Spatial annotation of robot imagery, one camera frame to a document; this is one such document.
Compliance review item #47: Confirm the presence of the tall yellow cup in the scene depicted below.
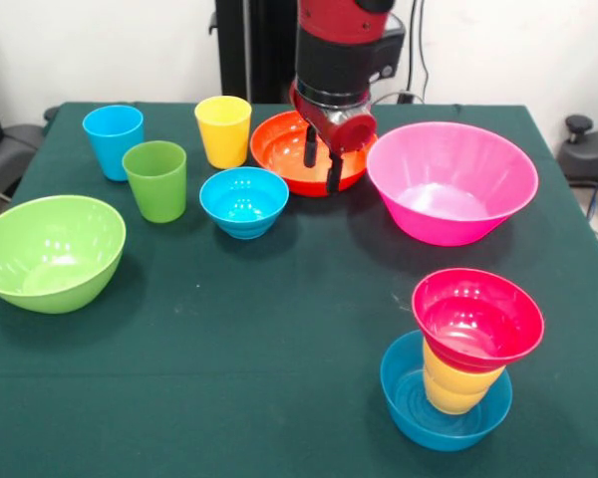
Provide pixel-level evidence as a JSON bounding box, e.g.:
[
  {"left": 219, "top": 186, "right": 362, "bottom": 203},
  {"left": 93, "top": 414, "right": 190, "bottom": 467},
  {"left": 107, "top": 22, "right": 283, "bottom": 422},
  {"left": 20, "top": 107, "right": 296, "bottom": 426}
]
[{"left": 193, "top": 95, "right": 253, "bottom": 170}]

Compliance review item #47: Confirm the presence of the large pink bowl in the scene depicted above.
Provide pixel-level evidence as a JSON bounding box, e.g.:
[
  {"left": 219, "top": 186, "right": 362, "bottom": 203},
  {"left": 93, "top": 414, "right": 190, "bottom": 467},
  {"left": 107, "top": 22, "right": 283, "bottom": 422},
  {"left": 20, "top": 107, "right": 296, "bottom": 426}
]
[{"left": 366, "top": 121, "right": 540, "bottom": 248}]

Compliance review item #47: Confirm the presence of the small red bowl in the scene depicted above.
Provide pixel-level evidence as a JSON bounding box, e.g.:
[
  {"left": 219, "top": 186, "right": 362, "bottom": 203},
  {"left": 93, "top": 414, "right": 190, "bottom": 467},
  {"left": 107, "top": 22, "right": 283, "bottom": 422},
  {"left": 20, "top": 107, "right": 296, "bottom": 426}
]
[{"left": 411, "top": 267, "right": 546, "bottom": 374}]

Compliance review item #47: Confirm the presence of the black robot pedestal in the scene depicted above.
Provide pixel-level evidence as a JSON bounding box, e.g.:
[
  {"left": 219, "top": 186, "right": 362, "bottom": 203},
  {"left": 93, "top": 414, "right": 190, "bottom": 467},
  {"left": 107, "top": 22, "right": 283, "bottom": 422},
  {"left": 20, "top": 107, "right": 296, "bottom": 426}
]
[{"left": 213, "top": 0, "right": 383, "bottom": 105}]

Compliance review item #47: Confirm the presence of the dark green table cloth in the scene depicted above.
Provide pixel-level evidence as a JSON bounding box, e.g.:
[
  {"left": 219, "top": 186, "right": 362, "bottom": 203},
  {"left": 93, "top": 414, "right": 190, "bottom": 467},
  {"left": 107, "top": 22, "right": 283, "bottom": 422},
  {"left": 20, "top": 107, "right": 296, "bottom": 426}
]
[{"left": 0, "top": 102, "right": 598, "bottom": 478}]

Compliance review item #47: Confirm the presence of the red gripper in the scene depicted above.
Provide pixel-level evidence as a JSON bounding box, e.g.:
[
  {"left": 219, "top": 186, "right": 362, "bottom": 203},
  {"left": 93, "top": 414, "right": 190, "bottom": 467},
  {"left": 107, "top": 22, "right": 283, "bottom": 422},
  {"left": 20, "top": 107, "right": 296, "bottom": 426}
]
[{"left": 288, "top": 82, "right": 379, "bottom": 194}]

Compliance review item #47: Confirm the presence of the orange bowl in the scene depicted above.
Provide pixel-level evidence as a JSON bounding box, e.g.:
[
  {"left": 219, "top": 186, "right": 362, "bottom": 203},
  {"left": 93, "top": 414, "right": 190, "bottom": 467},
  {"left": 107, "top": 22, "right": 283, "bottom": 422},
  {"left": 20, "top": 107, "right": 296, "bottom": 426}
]
[{"left": 249, "top": 110, "right": 379, "bottom": 198}]

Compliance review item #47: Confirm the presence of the blue cup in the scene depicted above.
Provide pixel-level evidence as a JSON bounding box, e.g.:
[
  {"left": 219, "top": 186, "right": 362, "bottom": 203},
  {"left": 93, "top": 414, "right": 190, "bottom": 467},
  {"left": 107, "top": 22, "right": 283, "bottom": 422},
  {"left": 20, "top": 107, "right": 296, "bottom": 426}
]
[{"left": 82, "top": 104, "right": 146, "bottom": 182}]

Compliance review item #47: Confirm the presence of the green cup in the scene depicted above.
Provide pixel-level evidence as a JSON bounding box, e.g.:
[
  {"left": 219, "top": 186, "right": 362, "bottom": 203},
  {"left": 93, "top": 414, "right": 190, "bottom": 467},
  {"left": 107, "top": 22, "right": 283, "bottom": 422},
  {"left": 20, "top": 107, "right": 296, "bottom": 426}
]
[{"left": 122, "top": 140, "right": 188, "bottom": 224}]

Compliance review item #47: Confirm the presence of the dark blue bowl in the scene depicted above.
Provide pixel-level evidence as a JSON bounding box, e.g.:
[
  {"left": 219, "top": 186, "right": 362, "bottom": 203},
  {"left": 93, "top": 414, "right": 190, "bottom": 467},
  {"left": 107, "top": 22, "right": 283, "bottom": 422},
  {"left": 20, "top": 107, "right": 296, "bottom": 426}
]
[{"left": 379, "top": 329, "right": 513, "bottom": 453}]

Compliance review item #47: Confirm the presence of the large green bowl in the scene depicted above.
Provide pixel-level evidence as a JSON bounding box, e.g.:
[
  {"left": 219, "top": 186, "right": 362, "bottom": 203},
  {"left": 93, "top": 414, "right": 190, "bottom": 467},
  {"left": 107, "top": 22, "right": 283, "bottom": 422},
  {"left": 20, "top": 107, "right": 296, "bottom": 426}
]
[{"left": 0, "top": 194, "right": 128, "bottom": 315}]

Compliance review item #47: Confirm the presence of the short yellow cup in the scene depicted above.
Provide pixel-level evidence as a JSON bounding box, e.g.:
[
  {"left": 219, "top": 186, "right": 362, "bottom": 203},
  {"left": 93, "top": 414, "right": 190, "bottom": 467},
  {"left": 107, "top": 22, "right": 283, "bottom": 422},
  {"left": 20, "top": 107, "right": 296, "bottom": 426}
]
[
  {"left": 422, "top": 338, "right": 507, "bottom": 398},
  {"left": 423, "top": 370, "right": 489, "bottom": 416}
]

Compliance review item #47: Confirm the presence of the black hanging cable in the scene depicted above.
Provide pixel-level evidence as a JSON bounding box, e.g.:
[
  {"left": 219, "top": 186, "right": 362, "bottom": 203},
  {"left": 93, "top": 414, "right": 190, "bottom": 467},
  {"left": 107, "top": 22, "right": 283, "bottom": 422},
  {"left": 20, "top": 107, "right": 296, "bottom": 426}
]
[{"left": 406, "top": 0, "right": 433, "bottom": 104}]

